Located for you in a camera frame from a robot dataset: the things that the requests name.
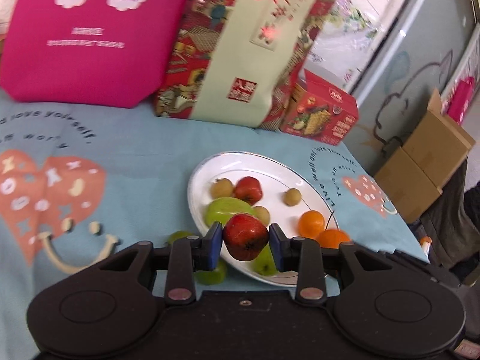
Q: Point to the brown longan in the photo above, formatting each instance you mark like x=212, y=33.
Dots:
x=292, y=197
x=222, y=188
x=261, y=213

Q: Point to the dark cloth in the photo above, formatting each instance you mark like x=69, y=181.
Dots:
x=450, y=225

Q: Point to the red wax apple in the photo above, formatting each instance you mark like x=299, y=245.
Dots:
x=248, y=190
x=245, y=236

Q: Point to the pink tote bag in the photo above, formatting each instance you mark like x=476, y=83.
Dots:
x=93, y=45

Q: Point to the red and green gift box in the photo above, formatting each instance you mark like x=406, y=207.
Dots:
x=243, y=63

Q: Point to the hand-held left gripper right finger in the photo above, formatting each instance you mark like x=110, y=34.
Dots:
x=275, y=247

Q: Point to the large orange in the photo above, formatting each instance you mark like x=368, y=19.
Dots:
x=332, y=238

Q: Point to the tall cardboard box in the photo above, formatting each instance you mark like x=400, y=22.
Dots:
x=438, y=146

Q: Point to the white plate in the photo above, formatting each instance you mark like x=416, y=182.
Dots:
x=262, y=172

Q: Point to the green apple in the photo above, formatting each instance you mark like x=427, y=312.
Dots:
x=264, y=262

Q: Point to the orange-capped white tube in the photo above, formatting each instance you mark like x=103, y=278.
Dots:
x=426, y=245

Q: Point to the small pink bag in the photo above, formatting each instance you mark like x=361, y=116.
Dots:
x=460, y=99

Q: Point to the grey panel with cloud drawing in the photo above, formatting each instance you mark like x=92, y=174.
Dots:
x=412, y=45

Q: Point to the low cardboard box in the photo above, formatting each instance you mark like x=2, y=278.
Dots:
x=407, y=183

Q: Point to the white floral bag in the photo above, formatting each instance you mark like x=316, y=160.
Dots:
x=345, y=45

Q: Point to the red cracker box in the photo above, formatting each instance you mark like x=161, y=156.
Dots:
x=322, y=116

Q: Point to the green mango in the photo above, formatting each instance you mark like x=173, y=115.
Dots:
x=225, y=210

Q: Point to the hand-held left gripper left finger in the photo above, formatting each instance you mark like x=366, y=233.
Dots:
x=215, y=247

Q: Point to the small green tomato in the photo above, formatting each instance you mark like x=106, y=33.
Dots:
x=176, y=238
x=212, y=275

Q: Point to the blue printed tablecloth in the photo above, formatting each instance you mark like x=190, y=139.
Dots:
x=131, y=157

